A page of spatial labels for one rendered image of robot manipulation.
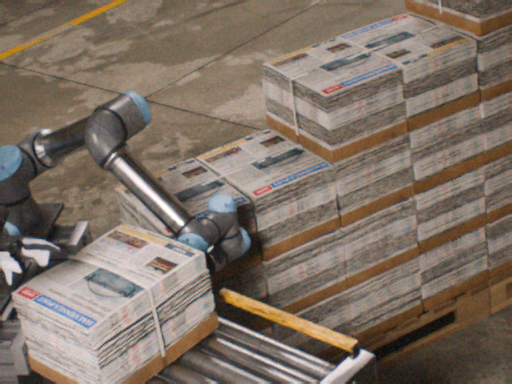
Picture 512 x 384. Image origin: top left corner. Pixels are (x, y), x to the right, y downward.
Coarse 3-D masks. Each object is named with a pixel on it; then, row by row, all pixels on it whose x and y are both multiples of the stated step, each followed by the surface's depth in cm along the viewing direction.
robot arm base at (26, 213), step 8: (24, 200) 328; (32, 200) 331; (8, 208) 327; (16, 208) 327; (24, 208) 328; (32, 208) 330; (40, 208) 335; (16, 216) 327; (24, 216) 329; (32, 216) 330; (40, 216) 333; (16, 224) 327; (24, 224) 328; (32, 224) 330; (24, 232) 329
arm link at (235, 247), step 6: (240, 228) 309; (240, 234) 306; (246, 234) 309; (222, 240) 304; (228, 240) 303; (234, 240) 304; (240, 240) 306; (246, 240) 308; (222, 246) 303; (228, 246) 304; (234, 246) 305; (240, 246) 306; (246, 246) 308; (228, 252) 303; (234, 252) 305; (240, 252) 307; (228, 258) 304; (234, 258) 306
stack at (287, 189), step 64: (448, 128) 354; (128, 192) 339; (192, 192) 333; (256, 192) 328; (320, 192) 337; (384, 192) 349; (448, 192) 364; (320, 256) 344; (384, 256) 359; (448, 256) 374; (320, 320) 355; (384, 320) 369
